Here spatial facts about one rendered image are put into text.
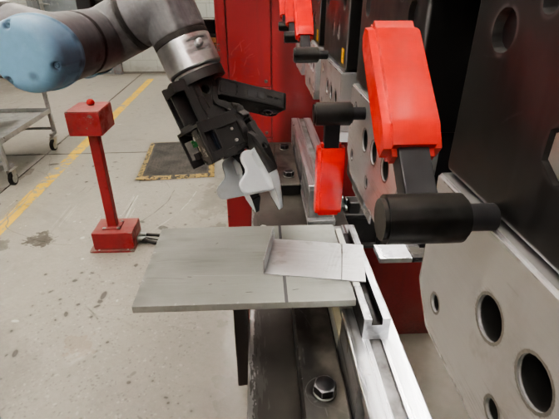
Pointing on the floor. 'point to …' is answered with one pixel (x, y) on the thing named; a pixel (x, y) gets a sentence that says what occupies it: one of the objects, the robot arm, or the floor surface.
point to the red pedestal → (108, 241)
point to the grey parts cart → (21, 117)
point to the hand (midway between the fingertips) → (269, 200)
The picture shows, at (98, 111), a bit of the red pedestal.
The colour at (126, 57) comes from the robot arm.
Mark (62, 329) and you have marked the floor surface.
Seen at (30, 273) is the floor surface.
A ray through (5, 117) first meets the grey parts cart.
